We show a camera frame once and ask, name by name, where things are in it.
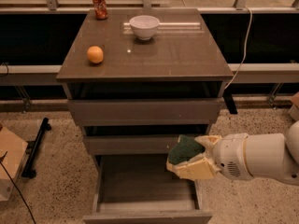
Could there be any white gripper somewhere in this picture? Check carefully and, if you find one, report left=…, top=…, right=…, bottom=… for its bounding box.
left=166, top=133, right=253, bottom=181

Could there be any black metal stand bar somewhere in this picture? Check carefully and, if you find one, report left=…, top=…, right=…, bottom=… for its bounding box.
left=21, top=118, right=51, bottom=178

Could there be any red soda can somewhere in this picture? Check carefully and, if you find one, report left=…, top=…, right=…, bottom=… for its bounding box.
left=93, top=0, right=108, bottom=20

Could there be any green and yellow sponge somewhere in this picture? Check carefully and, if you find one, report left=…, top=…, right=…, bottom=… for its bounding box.
left=168, top=134, right=206, bottom=165

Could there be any grey middle drawer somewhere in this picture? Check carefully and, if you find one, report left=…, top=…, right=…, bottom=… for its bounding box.
left=83, top=135, right=178, bottom=155

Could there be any grey drawer cabinet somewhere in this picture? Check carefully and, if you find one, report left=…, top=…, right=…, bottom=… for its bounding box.
left=55, top=7, right=235, bottom=166

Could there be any orange fruit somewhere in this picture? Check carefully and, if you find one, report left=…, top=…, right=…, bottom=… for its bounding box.
left=87, top=46, right=104, bottom=63

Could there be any white ceramic bowl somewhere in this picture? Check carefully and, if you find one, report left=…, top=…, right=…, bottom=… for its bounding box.
left=129, top=15, right=160, bottom=40

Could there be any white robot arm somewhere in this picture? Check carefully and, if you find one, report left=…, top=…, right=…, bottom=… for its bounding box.
left=166, top=121, right=299, bottom=185

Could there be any white power cable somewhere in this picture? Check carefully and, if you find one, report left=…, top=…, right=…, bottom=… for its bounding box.
left=223, top=6, right=254, bottom=91

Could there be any grey open bottom drawer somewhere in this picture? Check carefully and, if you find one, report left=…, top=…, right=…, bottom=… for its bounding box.
left=83, top=154, right=212, bottom=224

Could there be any grey top drawer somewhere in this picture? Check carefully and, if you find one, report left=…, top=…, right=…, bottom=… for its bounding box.
left=68, top=99, right=222, bottom=126

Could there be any black thin cable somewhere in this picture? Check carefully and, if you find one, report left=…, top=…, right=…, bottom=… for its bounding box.
left=0, top=151, right=37, bottom=224

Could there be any cardboard box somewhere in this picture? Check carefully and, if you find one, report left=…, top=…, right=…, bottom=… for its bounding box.
left=0, top=126, right=28, bottom=202

